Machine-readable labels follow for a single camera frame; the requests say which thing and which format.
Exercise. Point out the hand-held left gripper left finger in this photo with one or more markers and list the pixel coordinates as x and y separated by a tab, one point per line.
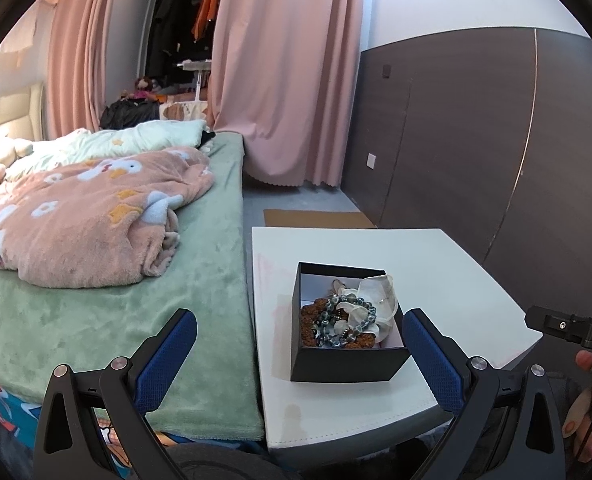
168	360

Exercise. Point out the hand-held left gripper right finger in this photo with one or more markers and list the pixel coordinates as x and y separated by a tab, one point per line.
433	360

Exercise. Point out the black square gift box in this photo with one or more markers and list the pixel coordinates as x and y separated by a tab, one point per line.
346	365

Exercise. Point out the clear plastic bags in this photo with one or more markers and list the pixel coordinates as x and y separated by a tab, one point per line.
376	287

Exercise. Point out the white organza pouch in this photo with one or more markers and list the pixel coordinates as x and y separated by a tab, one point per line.
348	306

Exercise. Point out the person's right hand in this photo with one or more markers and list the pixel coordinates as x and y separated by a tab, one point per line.
576	412

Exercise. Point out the white table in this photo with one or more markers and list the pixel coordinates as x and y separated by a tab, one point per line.
451	270

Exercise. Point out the bed with green sheet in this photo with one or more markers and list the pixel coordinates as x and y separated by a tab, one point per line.
201	270

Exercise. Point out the pink printed fleece blanket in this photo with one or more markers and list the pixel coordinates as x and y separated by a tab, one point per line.
76	230

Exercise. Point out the colourful printed bed sheet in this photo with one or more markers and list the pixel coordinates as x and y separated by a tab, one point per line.
1	405

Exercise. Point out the flattened cardboard sheet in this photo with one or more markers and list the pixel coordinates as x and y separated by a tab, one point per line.
316	218

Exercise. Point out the small black cloth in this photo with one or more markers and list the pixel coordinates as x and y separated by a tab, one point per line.
207	139

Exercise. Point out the pale green quilt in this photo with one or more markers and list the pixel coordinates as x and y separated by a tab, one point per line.
141	135

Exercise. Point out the black clothes pile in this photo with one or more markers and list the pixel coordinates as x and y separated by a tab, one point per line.
126	112

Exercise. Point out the cream plush toy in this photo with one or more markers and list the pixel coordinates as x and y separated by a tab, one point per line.
13	149

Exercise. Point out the brown plush toy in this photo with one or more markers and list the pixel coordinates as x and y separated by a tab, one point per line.
146	84

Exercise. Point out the beige padded headboard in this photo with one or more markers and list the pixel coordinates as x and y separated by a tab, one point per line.
11	115

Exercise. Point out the white drying rack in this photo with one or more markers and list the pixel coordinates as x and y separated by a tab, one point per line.
196	66

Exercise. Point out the wide pink curtain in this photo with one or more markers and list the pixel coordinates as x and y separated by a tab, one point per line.
286	60

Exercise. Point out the narrow pink curtain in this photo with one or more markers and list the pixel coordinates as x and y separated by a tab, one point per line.
86	45

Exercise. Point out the hanging black clothes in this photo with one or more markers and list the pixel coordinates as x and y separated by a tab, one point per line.
168	15

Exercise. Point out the hanging orange jacket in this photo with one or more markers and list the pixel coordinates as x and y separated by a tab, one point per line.
206	5

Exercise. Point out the white hanging cloth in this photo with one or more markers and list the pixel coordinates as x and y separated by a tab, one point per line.
18	35

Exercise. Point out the white wall socket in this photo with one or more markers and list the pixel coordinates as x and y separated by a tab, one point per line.
371	161

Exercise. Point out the dark wall switch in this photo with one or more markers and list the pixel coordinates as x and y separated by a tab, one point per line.
387	70

